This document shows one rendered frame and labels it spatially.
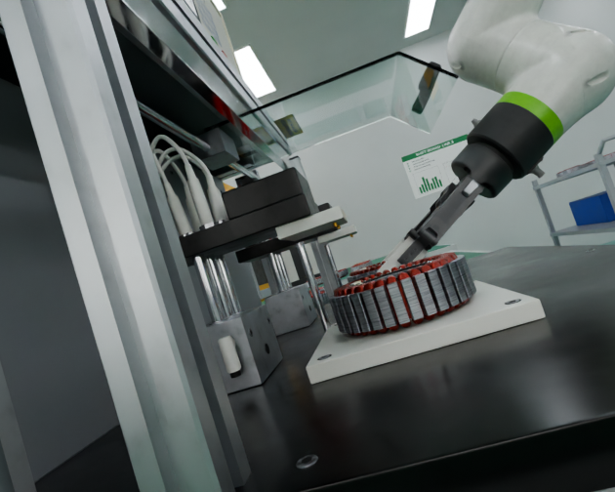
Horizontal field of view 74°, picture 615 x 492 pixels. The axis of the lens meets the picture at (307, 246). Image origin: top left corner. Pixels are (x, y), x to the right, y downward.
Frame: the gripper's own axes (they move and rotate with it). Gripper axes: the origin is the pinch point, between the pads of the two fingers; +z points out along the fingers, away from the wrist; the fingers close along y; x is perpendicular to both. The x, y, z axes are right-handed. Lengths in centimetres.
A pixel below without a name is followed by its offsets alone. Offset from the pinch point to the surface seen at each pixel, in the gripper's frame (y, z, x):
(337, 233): -3.0, 0.7, 8.7
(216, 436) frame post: -43.7, 8.1, 3.4
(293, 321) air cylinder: -3.8, 13.5, 5.2
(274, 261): -2.6, 9.3, 12.7
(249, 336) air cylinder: -27.4, 10.5, 6.3
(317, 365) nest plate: -31.7, 7.2, 1.3
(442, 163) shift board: 508, -149, 12
